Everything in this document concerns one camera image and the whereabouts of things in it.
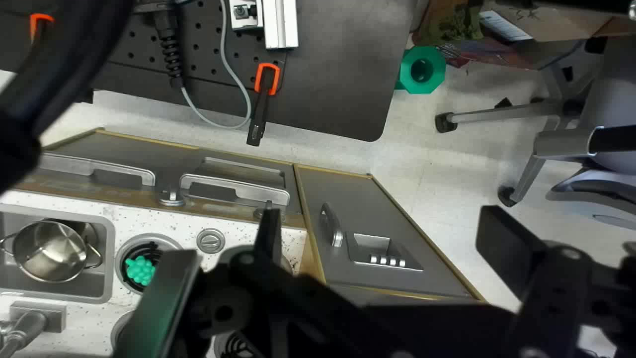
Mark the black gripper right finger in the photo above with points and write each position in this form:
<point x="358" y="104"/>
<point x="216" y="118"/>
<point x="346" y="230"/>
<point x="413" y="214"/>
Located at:
<point x="509" y="246"/>

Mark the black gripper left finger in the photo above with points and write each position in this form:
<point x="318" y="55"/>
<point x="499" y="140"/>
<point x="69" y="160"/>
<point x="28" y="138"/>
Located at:
<point x="159" y="305"/>

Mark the green toy vegetable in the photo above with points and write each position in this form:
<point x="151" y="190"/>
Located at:
<point x="139" y="271"/>

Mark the silver stove knob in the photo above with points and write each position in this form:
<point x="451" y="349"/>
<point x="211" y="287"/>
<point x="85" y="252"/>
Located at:
<point x="211" y="240"/>

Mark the silver metal pot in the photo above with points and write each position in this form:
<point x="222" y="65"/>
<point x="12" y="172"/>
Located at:
<point x="52" y="252"/>

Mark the grey toy sink basin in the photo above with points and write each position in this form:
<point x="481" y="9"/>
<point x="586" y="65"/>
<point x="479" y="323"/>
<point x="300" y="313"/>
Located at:
<point x="40" y="291"/>

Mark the black coil toy burner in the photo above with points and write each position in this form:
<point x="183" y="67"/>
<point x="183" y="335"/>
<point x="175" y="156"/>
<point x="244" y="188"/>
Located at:
<point x="169" y="250"/>

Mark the grey toy faucet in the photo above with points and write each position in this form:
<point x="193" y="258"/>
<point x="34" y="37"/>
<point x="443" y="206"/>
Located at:
<point x="26" y="325"/>

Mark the wooden toy kitchen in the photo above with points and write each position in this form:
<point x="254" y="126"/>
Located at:
<point x="377" y="220"/>

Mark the green hexagonal roll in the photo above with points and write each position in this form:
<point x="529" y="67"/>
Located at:
<point x="419" y="71"/>

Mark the small white mounting box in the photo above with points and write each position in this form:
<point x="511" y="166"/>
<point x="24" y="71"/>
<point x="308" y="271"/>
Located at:
<point x="244" y="13"/>

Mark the aluminium extrusion rail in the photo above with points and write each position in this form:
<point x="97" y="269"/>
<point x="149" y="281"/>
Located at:
<point x="280" y="23"/>

